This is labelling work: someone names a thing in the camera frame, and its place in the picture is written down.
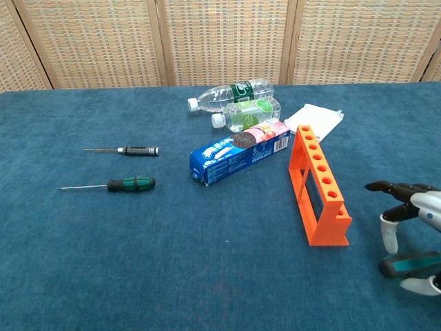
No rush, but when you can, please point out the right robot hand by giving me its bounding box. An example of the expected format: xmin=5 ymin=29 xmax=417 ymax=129
xmin=364 ymin=180 xmax=441 ymax=297

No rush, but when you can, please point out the teal black handled screwdriver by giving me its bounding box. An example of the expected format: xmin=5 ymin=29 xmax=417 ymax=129
xmin=378 ymin=250 xmax=441 ymax=279

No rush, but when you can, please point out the orange tool rack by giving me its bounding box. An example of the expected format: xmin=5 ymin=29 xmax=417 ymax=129
xmin=287 ymin=124 xmax=353 ymax=248

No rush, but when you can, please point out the black silver precision screwdriver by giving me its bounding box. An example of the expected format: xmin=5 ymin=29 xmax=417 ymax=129
xmin=83 ymin=146 xmax=160 ymax=157

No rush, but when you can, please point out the woven folding screen panel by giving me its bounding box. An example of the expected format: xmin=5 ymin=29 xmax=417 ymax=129
xmin=12 ymin=0 xmax=169 ymax=90
xmin=153 ymin=0 xmax=298 ymax=87
xmin=420 ymin=44 xmax=441 ymax=83
xmin=0 ymin=0 xmax=53 ymax=93
xmin=286 ymin=0 xmax=441 ymax=86

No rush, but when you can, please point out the blue cookie box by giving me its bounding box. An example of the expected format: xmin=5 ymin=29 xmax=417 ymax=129
xmin=189 ymin=120 xmax=291 ymax=188

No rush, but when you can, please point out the clear bottle light green label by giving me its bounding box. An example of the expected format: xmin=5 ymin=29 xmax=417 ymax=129
xmin=211 ymin=97 xmax=282 ymax=133

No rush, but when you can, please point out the clear bottle dark green label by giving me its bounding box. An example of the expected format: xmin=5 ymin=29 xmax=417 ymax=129
xmin=187 ymin=79 xmax=275 ymax=114

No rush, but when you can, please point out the blue felt table cover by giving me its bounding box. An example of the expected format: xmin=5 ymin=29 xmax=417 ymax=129
xmin=0 ymin=81 xmax=441 ymax=331

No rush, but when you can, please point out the green black handled screwdriver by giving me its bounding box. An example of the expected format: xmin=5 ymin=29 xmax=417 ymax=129
xmin=57 ymin=176 xmax=156 ymax=193

